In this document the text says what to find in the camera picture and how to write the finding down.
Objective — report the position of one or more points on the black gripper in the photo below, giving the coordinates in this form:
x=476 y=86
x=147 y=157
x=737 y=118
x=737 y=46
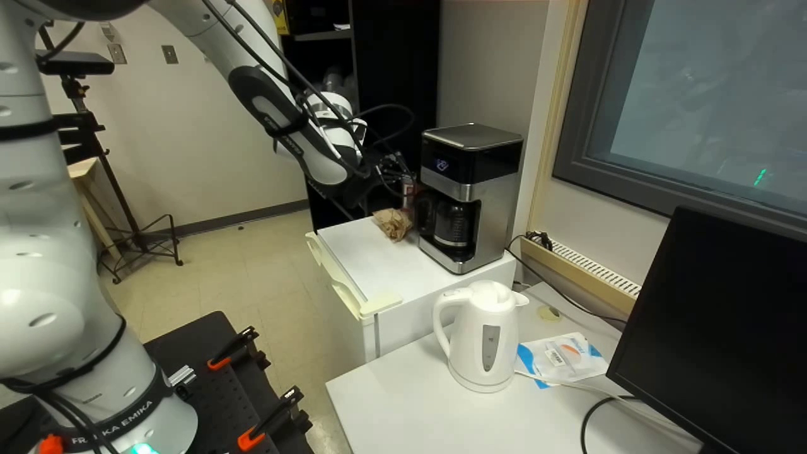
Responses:
x=382 y=165

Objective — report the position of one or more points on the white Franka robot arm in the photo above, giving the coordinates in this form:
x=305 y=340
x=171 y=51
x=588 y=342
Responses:
x=41 y=254

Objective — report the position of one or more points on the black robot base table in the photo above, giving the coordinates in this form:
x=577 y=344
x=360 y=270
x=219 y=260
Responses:
x=216 y=395

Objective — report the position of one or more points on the black silver coffee machine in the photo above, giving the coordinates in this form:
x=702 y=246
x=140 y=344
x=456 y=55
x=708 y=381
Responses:
x=469 y=197

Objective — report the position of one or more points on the brown crumpled paper bag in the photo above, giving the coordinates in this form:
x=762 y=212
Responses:
x=390 y=223

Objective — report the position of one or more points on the white mini fridge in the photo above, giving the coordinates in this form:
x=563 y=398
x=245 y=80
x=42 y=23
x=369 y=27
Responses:
x=394 y=278

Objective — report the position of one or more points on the black shelving unit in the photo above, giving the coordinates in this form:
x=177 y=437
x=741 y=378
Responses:
x=385 y=66

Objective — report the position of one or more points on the white electric kettle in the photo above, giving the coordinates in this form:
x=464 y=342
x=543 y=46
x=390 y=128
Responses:
x=483 y=342

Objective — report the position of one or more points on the beige baseboard heater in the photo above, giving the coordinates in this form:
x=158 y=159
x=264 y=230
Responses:
x=588 y=278

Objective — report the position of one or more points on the black orange clamp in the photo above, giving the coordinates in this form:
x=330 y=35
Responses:
x=267 y=419
x=49 y=444
x=233 y=350

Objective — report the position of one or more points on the blue white plastic packet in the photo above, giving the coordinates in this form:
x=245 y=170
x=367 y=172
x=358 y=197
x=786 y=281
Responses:
x=559 y=357

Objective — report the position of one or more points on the black tripod stand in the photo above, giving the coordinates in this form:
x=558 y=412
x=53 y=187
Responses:
x=117 y=202

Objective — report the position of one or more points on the grey framed window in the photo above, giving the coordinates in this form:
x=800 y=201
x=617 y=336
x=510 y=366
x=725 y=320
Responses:
x=697 y=103

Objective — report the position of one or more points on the light wooden stool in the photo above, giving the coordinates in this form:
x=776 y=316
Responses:
x=88 y=210

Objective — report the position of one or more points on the black computer monitor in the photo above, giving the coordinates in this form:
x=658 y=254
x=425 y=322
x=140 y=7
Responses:
x=721 y=336

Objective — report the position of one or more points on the black camera on tripod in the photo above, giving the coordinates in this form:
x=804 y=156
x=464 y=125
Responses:
x=73 y=61

